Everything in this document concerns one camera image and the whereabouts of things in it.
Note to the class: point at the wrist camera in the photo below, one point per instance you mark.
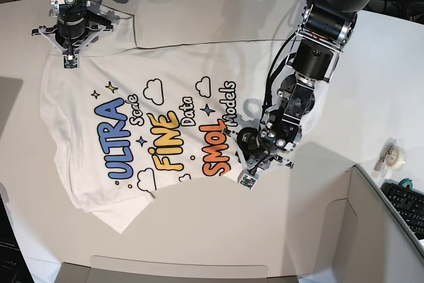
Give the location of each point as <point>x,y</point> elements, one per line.
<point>71,61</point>
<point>248,182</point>

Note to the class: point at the grey cardboard box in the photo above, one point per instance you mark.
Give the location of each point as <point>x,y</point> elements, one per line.
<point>363,240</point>

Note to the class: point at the green tape roll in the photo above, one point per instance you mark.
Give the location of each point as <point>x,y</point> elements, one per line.
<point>406,183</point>

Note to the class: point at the clear tape dispenser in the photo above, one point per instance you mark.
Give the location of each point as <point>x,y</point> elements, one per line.
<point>392,157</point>

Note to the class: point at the grey flat panel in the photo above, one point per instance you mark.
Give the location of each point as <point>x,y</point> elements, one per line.
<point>9,90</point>

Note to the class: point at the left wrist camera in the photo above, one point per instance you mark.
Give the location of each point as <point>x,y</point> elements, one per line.
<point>248,182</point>

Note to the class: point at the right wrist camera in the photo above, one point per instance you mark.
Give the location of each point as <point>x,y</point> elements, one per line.
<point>71,61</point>

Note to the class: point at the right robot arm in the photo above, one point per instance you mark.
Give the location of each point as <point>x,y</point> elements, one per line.
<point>73,11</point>

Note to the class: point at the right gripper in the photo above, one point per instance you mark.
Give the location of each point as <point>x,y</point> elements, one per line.
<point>71,39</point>

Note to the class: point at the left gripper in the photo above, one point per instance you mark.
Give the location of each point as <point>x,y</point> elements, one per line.
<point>257,149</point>

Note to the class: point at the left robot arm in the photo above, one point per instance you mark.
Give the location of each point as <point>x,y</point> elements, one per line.
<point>291,92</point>

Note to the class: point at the black keyboard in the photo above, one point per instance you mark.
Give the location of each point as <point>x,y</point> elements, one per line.
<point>408,203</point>

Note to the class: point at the white printed t-shirt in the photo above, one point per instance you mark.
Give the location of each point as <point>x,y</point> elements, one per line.
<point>147,104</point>

